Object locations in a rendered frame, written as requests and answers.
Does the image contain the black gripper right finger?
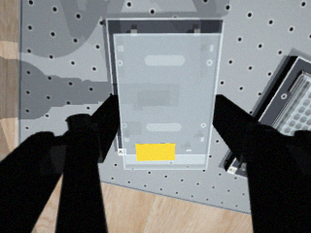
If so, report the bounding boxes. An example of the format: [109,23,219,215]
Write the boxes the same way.
[213,94,311,233]

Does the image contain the dark grey rectangular plate holder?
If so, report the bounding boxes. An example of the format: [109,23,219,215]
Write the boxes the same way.
[224,55,311,179]

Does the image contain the dark grey rectangular frame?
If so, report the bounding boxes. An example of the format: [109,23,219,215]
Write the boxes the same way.
[106,17,225,95]

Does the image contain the clear rectangular plastic lid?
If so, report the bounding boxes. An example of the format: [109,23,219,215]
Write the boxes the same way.
[113,33,223,170]

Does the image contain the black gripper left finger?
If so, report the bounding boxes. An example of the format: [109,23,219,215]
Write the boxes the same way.
[0,95,121,233]

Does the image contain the white multi-well plate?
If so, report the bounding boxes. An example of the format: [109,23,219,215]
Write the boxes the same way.
[270,78,311,136]

